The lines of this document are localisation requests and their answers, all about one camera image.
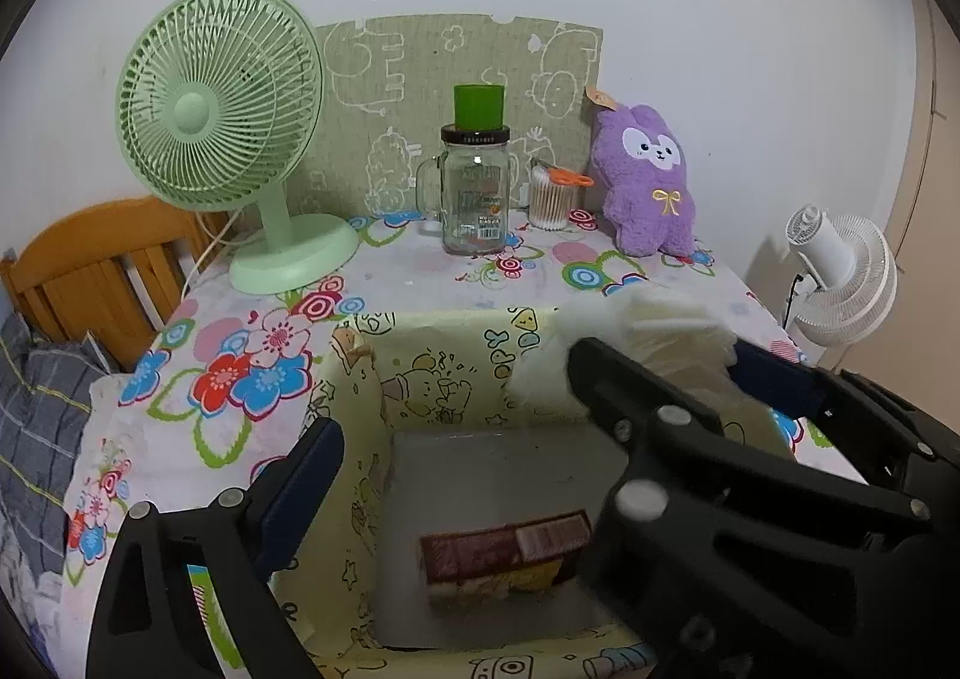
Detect clear cotton swab container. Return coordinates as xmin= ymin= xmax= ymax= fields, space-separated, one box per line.
xmin=529 ymin=161 xmax=582 ymax=230

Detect green plastic cup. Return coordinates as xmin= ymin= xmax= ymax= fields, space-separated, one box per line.
xmin=453 ymin=83 xmax=506 ymax=128

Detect floral tablecloth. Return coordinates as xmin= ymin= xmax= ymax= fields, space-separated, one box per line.
xmin=64 ymin=210 xmax=863 ymax=679

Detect grey plaid pillow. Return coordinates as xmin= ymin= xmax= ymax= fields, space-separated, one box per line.
xmin=0 ymin=311 xmax=113 ymax=575

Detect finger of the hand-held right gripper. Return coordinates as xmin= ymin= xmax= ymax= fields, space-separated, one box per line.
xmin=739 ymin=341 xmax=960 ymax=500
xmin=568 ymin=338 xmax=935 ymax=650

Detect green desk fan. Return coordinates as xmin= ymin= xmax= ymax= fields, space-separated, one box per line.
xmin=114 ymin=0 xmax=361 ymax=295

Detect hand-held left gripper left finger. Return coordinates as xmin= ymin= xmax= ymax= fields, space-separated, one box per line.
xmin=86 ymin=416 xmax=344 ymax=679

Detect beige wardrobe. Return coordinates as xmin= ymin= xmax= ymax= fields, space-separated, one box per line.
xmin=904 ymin=0 xmax=960 ymax=260

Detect purple plush toy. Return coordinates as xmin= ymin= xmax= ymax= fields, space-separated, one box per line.
xmin=585 ymin=86 xmax=698 ymax=258

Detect yellow cartoon fabric storage box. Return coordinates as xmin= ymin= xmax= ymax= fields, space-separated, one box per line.
xmin=270 ymin=304 xmax=661 ymax=679

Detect black fan cable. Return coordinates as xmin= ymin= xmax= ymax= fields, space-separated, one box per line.
xmin=782 ymin=272 xmax=807 ymax=331

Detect green cartoon printed board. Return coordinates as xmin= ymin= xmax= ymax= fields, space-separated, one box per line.
xmin=304 ymin=11 xmax=605 ymax=223

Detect dark red snack box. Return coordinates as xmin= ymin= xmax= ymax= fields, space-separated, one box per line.
xmin=418 ymin=510 xmax=593 ymax=601

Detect white circulator fan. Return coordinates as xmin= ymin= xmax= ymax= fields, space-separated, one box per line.
xmin=784 ymin=204 xmax=899 ymax=348

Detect glass jar mug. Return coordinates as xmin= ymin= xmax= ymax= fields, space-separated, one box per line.
xmin=415 ymin=124 xmax=520 ymax=257

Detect green printed tissue pack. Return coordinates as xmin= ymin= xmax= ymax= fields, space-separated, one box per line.
xmin=186 ymin=563 xmax=226 ymax=650

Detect orange scissors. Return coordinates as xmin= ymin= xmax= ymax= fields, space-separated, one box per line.
xmin=532 ymin=158 xmax=596 ymax=189

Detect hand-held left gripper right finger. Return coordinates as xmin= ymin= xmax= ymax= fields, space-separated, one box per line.
xmin=660 ymin=596 xmax=875 ymax=679

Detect wooden bed headboard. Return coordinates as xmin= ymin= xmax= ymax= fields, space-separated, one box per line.
xmin=0 ymin=197 xmax=230 ymax=372

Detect white fan power cable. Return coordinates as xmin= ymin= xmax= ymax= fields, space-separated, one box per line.
xmin=180 ymin=210 xmax=245 ymax=298

